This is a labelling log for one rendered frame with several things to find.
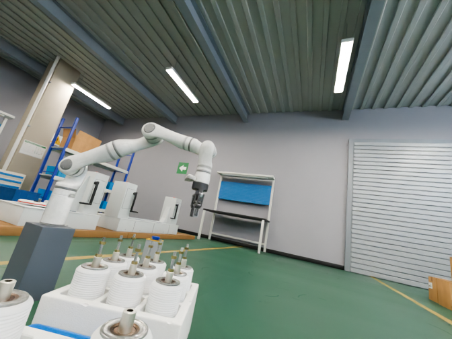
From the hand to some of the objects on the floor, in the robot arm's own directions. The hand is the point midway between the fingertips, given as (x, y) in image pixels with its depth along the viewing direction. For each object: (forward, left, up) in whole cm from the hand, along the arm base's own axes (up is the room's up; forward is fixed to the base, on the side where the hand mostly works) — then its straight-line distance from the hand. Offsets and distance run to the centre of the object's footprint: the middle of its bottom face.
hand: (194, 214), depth 93 cm
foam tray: (-6, -16, -47) cm, 50 cm away
